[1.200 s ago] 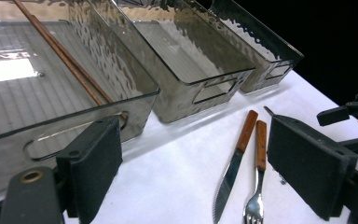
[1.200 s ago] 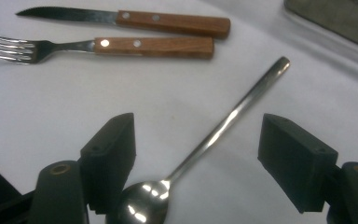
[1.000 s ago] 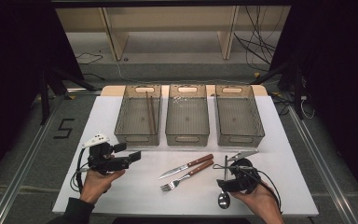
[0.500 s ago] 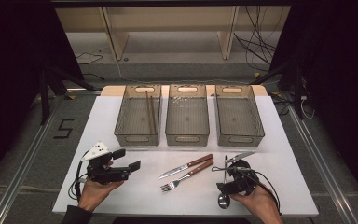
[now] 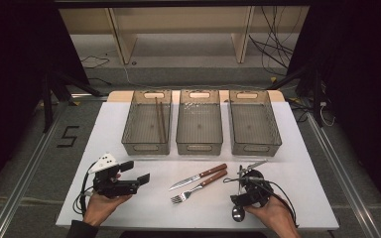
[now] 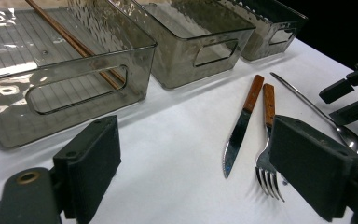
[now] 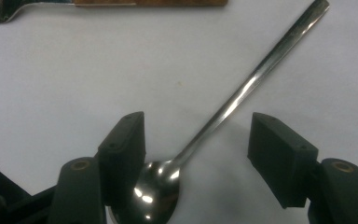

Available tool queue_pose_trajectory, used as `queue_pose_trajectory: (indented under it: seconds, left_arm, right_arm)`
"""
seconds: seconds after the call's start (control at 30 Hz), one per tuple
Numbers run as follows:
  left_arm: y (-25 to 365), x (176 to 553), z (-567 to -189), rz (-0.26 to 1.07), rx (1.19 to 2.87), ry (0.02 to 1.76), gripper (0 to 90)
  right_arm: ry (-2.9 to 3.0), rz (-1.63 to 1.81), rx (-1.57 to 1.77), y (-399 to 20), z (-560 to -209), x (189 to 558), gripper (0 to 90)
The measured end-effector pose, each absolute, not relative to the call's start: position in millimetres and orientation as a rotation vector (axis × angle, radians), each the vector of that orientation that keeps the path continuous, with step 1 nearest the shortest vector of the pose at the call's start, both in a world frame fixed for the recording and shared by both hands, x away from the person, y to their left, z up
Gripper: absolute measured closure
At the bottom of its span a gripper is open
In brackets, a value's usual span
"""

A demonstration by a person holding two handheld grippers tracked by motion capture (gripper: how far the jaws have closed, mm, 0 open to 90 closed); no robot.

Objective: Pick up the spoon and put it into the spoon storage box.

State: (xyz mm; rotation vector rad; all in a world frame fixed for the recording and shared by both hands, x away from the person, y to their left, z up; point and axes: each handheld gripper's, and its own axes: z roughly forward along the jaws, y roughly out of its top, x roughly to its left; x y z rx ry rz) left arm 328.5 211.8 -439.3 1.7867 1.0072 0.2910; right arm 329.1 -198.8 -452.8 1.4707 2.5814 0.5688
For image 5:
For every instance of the person's right hand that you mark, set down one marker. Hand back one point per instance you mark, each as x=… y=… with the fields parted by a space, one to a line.
x=276 y=211

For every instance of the black curtain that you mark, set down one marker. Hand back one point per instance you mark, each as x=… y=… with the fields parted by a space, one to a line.
x=360 y=66
x=13 y=66

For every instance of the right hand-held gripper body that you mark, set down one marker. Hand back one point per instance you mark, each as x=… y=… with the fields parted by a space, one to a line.
x=259 y=190

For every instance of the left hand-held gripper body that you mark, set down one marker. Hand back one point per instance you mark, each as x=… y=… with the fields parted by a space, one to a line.
x=105 y=162

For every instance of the black metal stand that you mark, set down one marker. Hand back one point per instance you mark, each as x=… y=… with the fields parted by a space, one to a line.
x=316 y=95

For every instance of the smoky translucent plastic bin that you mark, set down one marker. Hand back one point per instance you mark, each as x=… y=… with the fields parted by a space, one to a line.
x=142 y=124
x=253 y=125
x=199 y=125

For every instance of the metal spoon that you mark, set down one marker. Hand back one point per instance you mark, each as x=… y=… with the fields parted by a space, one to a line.
x=238 y=214

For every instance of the black tripod stand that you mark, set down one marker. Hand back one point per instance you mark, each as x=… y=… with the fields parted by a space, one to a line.
x=48 y=105

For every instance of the aluminium floor rail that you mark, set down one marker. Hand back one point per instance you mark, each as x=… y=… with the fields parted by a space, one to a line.
x=23 y=185
x=344 y=178

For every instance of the light wooden shelf unit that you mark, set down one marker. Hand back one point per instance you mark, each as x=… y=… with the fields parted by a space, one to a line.
x=178 y=20

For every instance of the person's left hand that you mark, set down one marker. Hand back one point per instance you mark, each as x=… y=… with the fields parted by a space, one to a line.
x=97 y=211

